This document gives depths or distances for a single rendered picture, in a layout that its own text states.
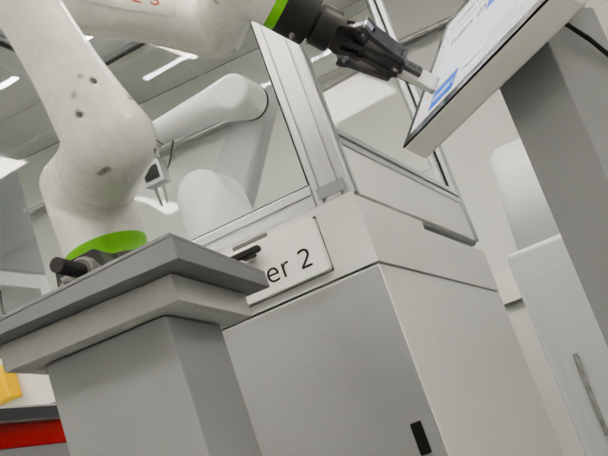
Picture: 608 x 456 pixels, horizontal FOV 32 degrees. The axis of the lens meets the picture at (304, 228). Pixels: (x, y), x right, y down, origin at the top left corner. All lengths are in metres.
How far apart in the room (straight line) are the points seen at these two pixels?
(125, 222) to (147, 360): 0.23
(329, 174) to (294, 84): 0.20
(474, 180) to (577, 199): 3.56
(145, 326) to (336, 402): 0.62
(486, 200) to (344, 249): 3.29
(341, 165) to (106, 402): 0.75
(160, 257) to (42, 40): 0.37
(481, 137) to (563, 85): 3.62
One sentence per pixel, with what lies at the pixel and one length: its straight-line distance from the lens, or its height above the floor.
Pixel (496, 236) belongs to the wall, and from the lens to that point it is 5.25.
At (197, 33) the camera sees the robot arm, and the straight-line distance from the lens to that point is 1.88.
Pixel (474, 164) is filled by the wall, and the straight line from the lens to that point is 5.33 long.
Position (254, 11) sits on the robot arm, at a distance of 1.81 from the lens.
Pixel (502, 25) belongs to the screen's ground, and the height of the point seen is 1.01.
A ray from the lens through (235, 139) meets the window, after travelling 2.18.
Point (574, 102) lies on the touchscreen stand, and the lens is 1.74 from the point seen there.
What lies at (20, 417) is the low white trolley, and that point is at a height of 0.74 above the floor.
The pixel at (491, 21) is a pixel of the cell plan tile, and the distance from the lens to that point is 1.81.
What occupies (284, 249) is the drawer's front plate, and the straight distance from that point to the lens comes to 2.06.
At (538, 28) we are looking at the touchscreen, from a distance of 1.63.
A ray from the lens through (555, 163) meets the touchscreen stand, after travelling 1.79.
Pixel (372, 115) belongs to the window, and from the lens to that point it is 2.50.
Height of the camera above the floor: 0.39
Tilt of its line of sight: 15 degrees up
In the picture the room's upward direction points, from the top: 19 degrees counter-clockwise
